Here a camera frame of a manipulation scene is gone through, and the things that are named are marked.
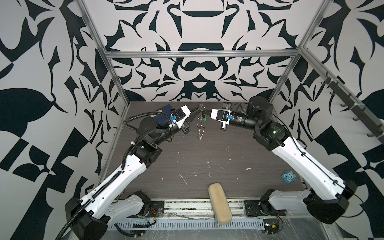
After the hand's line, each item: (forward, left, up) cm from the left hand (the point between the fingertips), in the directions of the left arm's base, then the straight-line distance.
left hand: (197, 102), depth 55 cm
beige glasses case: (-26, -11, -43) cm, 51 cm away
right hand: (-1, -3, -1) cm, 4 cm away
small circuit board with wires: (-35, -34, -48) cm, 68 cm away
